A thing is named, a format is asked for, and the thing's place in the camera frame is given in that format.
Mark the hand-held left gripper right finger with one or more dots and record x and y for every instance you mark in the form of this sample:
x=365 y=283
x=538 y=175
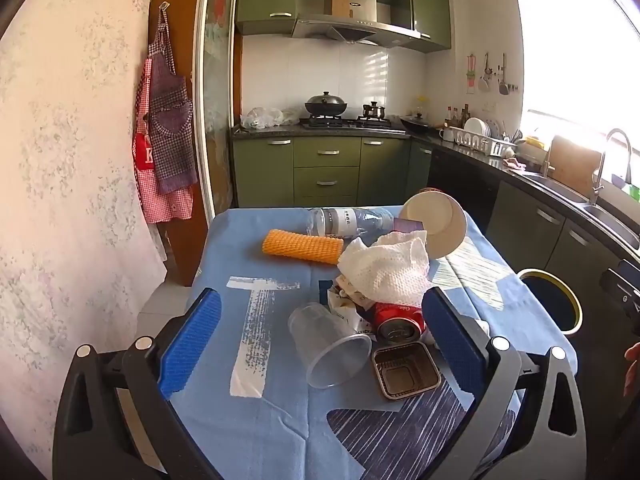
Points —
x=452 y=342

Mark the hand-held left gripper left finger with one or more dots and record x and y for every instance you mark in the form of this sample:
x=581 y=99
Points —
x=192 y=345

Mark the brown plastic tray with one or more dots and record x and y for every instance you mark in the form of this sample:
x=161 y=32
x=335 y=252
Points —
x=405 y=375

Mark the red soda can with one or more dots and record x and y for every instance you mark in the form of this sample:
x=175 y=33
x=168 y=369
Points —
x=395 y=317

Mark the yellow rim trash bin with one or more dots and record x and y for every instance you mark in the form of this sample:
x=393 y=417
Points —
x=550 y=295

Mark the white paper towel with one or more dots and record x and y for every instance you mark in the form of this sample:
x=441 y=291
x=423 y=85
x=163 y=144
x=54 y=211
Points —
x=385 y=270

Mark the red white carton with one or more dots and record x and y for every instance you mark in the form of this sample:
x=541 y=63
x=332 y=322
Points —
x=345 y=310

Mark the white paper bowl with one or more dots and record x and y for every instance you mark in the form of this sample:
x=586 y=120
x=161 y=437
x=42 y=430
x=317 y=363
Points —
x=440 y=225

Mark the purple packet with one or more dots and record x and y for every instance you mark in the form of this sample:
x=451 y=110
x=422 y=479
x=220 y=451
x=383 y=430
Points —
x=407 y=225

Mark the clear plastic cup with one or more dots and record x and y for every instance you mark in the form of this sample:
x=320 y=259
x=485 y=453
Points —
x=320 y=330

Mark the person's right hand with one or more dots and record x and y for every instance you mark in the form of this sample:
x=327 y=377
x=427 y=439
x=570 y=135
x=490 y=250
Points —
x=633 y=367

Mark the steel sink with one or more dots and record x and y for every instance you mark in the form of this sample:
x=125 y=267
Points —
x=615 y=225

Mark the tall steel faucet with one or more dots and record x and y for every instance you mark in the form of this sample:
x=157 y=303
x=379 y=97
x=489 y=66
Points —
x=597 y=180

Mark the blue star print tablecloth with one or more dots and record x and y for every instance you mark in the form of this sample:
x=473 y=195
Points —
x=280 y=260

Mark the wooden cutting board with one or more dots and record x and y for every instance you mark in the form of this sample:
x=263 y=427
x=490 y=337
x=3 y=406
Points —
x=575 y=165

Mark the red checkered apron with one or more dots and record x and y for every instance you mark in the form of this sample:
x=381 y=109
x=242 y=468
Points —
x=165 y=205

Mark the orange foam net sleeve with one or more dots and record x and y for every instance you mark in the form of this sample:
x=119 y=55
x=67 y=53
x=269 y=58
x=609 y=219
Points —
x=300 y=246

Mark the short steel faucet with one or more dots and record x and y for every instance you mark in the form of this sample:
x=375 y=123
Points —
x=548 y=160

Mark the clear plastic bottle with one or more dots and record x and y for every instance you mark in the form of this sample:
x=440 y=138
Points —
x=340 y=221

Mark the pink cloth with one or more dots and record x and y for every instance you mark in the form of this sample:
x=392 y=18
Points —
x=515 y=163

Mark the yellow container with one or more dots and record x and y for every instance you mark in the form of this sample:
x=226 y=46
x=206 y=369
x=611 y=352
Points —
x=535 y=142

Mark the white dish rack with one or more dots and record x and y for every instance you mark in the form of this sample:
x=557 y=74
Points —
x=480 y=145

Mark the white mug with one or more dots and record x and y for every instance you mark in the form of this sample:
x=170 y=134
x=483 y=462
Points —
x=446 y=134

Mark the red checked hanging towel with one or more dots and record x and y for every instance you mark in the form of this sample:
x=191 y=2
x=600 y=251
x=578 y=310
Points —
x=172 y=135

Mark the green lower cabinets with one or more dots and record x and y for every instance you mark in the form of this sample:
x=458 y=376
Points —
x=325 y=170

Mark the green cabinets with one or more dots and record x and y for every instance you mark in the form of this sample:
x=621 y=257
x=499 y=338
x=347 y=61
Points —
x=325 y=170
x=260 y=0

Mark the white plates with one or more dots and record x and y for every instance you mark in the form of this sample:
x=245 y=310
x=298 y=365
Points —
x=475 y=126

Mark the black pan with lid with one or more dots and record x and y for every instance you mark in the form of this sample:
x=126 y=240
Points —
x=415 y=122

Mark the condiment bottles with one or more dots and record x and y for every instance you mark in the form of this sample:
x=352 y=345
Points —
x=456 y=116

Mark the black countertop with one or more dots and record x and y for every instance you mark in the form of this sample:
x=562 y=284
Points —
x=270 y=131

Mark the window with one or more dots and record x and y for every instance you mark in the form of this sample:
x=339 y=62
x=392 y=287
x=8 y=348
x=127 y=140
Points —
x=575 y=60

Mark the clear plastic bag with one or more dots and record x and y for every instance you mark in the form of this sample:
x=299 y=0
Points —
x=262 y=117

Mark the gas stove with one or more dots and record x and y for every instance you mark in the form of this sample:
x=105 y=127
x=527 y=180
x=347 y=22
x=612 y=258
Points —
x=345 y=121

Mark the hanging kitchen utensils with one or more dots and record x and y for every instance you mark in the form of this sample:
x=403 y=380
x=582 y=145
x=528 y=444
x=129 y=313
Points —
x=484 y=77

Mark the frosted glass sliding door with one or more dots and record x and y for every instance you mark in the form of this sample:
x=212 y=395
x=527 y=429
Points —
x=220 y=85

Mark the black wok with lid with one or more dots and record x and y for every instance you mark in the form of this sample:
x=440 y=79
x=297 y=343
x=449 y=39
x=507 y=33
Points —
x=325 y=105

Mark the steel range hood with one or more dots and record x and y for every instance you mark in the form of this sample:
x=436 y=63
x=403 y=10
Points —
x=350 y=27

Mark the green upper cabinets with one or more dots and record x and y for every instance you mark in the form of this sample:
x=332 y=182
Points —
x=260 y=0

